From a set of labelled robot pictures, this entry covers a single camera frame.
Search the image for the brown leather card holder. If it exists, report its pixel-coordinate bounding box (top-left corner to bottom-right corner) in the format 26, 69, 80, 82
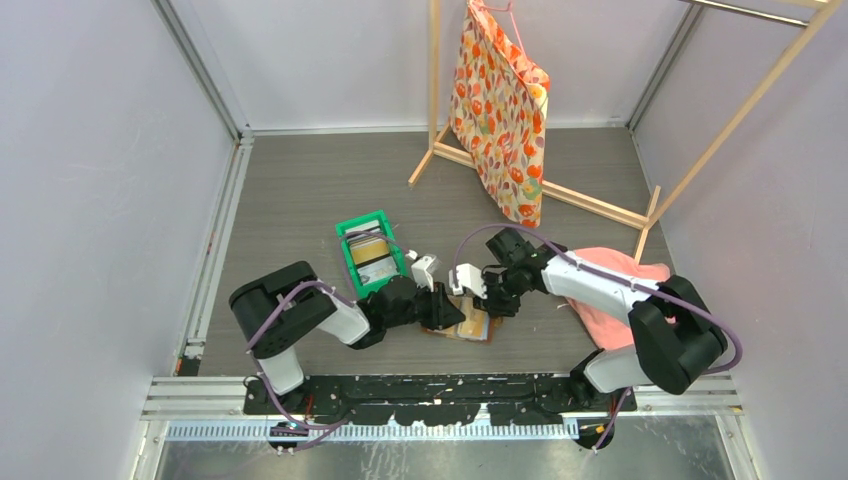
424, 296, 503, 343

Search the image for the floral fabric bag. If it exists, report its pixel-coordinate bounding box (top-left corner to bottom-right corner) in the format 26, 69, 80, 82
449, 1, 550, 228

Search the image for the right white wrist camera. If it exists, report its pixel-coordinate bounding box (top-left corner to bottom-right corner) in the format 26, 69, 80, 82
448, 263, 487, 299

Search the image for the wooden clothes rack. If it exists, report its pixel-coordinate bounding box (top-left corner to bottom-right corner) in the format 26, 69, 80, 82
409, 1, 841, 243

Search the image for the green plastic bin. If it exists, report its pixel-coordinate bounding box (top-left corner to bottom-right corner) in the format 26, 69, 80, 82
335, 210, 408, 299

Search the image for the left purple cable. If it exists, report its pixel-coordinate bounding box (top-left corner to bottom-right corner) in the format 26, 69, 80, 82
246, 231, 419, 439

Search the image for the aluminium frame rail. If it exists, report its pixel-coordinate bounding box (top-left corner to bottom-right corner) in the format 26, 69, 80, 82
142, 373, 743, 446

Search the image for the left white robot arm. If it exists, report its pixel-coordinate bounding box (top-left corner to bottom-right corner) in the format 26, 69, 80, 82
228, 261, 466, 414

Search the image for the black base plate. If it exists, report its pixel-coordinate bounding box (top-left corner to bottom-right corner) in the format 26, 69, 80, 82
242, 373, 636, 426

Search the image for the pink cloth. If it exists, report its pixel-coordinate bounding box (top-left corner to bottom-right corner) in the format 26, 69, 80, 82
567, 247, 672, 350

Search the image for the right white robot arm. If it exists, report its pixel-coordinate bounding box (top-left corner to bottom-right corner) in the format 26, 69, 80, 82
450, 224, 734, 411

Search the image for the pink hanger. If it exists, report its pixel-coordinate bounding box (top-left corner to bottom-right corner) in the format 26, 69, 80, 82
471, 0, 531, 68

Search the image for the purple cable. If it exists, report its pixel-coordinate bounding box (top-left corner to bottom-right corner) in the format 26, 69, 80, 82
246, 231, 419, 439
451, 223, 745, 452

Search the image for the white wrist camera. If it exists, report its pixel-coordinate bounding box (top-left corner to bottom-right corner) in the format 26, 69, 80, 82
448, 263, 487, 299
406, 250, 440, 291

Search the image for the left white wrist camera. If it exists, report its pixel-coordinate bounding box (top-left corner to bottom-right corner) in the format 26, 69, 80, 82
406, 250, 440, 291

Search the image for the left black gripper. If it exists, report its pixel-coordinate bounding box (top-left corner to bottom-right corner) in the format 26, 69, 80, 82
385, 278, 465, 330

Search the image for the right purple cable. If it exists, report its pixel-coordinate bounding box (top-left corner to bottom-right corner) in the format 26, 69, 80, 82
451, 223, 745, 452

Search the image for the silver card in bin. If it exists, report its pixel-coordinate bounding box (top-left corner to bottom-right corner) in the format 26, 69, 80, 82
356, 256, 399, 286

